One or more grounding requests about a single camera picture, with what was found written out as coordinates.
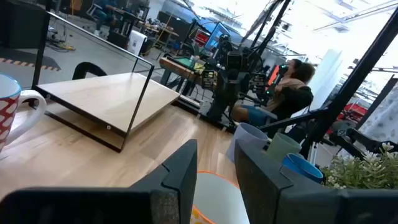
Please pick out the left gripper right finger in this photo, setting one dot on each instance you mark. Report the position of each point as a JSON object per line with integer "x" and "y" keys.
{"x": 311, "y": 205}

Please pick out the person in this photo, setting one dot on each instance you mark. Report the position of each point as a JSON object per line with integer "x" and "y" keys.
{"x": 104, "y": 15}
{"x": 292, "y": 96}

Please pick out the hazard striped black mat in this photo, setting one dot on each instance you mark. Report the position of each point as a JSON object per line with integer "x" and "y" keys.
{"x": 25, "y": 59}

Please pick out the white patterned curtain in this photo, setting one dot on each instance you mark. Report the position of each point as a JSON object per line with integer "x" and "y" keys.
{"x": 382, "y": 121}

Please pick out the black desk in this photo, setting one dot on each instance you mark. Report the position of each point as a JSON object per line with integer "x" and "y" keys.
{"x": 124, "y": 25}

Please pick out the red crate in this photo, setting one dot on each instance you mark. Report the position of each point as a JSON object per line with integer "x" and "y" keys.
{"x": 353, "y": 112}

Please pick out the red white patterned mug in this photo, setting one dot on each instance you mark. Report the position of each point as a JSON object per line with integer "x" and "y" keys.
{"x": 9, "y": 115}

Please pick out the potted plant black striped pot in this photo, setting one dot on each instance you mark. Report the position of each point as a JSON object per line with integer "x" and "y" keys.
{"x": 363, "y": 171}

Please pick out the wooden workbench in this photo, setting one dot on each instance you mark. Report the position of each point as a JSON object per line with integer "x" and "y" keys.
{"x": 177, "y": 67}

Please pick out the black rig frame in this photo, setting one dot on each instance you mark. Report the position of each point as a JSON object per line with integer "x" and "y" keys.
{"x": 356, "y": 77}

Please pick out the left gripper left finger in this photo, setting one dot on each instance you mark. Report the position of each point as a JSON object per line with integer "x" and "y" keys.
{"x": 93, "y": 205}

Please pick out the black chair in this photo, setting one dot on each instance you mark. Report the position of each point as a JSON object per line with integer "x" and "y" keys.
{"x": 88, "y": 64}

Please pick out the wooden shelf black frame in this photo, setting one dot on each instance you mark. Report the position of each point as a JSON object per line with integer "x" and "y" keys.
{"x": 109, "y": 96}

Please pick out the blue screen monitor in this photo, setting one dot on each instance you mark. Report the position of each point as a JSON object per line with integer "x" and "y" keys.
{"x": 217, "y": 35}

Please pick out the pale green mug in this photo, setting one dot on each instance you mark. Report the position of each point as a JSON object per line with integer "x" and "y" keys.
{"x": 281, "y": 144}

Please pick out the black cabinet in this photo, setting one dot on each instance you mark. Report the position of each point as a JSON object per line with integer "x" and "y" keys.
{"x": 21, "y": 25}

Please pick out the yellow dotted mug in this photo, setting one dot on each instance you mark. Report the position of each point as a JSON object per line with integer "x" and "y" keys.
{"x": 217, "y": 199}

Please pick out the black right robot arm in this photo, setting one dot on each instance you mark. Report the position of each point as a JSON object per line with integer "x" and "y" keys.
{"x": 230, "y": 84}

